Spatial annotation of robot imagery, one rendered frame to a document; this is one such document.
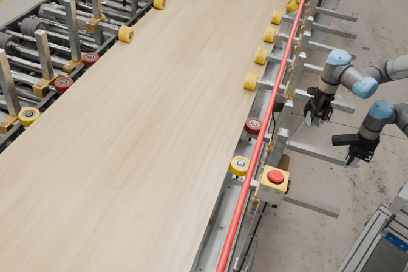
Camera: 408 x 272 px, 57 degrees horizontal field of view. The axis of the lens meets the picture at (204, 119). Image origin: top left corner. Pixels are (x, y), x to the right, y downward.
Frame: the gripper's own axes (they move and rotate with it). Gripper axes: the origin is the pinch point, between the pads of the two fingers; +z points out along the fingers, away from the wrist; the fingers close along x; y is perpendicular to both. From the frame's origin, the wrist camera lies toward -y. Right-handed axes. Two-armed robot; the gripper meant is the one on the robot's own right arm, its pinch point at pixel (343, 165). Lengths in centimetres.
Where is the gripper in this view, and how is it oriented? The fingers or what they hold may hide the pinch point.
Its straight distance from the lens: 174.1
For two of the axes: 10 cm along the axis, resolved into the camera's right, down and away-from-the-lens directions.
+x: 3.1, -6.1, 7.3
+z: -1.2, 7.4, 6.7
